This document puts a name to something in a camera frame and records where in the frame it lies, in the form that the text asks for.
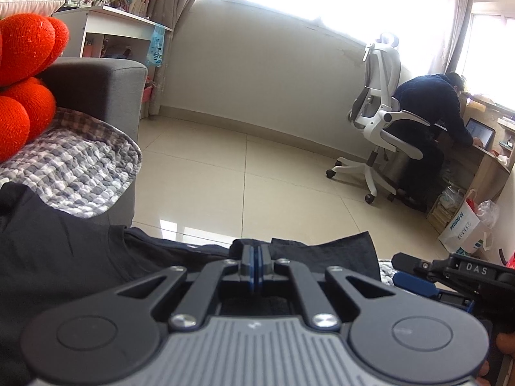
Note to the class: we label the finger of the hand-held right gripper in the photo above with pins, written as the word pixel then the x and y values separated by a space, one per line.
pixel 414 283
pixel 410 261

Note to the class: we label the clear plastic bag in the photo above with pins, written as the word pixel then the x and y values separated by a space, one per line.
pixel 487 211

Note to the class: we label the grey sofa armrest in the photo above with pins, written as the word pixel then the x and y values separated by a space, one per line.
pixel 100 84

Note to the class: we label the blue plastic bag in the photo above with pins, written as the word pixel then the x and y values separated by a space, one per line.
pixel 155 48

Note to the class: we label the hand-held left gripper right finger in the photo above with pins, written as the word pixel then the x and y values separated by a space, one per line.
pixel 263 265

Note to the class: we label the silver waste bin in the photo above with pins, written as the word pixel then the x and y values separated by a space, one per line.
pixel 398 167

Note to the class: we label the white desk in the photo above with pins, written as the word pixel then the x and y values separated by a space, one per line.
pixel 116 18

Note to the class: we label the wooden desk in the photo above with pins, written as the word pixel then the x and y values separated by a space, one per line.
pixel 483 169

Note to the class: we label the white office chair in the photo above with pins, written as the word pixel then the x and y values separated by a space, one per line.
pixel 380 72

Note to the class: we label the white pillow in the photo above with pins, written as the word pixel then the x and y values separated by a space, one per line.
pixel 24 4

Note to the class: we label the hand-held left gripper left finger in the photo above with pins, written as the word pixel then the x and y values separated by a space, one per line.
pixel 249 265

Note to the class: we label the pink basket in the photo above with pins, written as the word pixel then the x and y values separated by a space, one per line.
pixel 148 92

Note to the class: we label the black t-shirt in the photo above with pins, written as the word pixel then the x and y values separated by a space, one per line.
pixel 60 249

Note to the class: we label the leaning picture books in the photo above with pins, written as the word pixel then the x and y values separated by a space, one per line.
pixel 126 0

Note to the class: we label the grey patterned quilt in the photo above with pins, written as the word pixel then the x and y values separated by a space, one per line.
pixel 72 161

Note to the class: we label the laptop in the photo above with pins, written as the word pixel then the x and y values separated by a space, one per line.
pixel 481 132

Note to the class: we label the red bag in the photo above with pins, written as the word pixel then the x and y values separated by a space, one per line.
pixel 511 261

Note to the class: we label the white paper bag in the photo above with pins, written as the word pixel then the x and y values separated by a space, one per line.
pixel 462 229

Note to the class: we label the red flower cushion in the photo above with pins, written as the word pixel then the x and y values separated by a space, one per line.
pixel 24 44

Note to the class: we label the person's right hand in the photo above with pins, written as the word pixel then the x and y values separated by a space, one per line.
pixel 507 343

